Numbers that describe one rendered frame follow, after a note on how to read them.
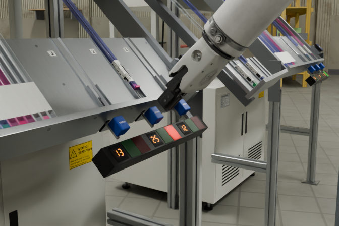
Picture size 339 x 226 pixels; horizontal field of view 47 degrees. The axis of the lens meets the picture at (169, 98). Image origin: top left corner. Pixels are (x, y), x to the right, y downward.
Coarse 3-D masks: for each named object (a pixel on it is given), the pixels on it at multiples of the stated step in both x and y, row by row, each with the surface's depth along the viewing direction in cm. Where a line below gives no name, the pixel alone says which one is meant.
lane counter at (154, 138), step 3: (153, 132) 78; (147, 135) 76; (150, 135) 77; (153, 135) 78; (156, 135) 78; (150, 138) 76; (153, 138) 77; (156, 138) 78; (159, 138) 78; (153, 141) 76; (156, 141) 77; (159, 141) 77; (153, 144) 76; (156, 144) 76; (159, 144) 77
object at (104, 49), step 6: (66, 0) 89; (72, 6) 88; (72, 12) 88; (78, 12) 88; (78, 18) 87; (84, 18) 88; (84, 24) 87; (90, 30) 86; (90, 36) 86; (96, 36) 86; (96, 42) 85; (102, 42) 85; (102, 48) 85; (108, 48) 85; (108, 54) 84; (108, 60) 84; (132, 84) 82
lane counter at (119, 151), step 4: (108, 148) 67; (112, 148) 68; (116, 148) 68; (120, 148) 69; (112, 152) 67; (116, 152) 68; (120, 152) 68; (124, 152) 69; (116, 156) 67; (120, 156) 68; (124, 156) 68; (120, 160) 67
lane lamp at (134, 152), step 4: (128, 140) 72; (124, 144) 70; (128, 144) 71; (132, 144) 72; (128, 148) 70; (132, 148) 71; (136, 148) 72; (128, 152) 70; (132, 152) 70; (136, 152) 71; (140, 152) 72; (132, 156) 69
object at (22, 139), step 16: (80, 112) 64; (96, 112) 66; (112, 112) 71; (128, 112) 76; (144, 112) 83; (16, 128) 54; (32, 128) 56; (48, 128) 59; (64, 128) 62; (80, 128) 67; (96, 128) 72; (0, 144) 53; (16, 144) 56; (32, 144) 60; (48, 144) 64; (0, 160) 57
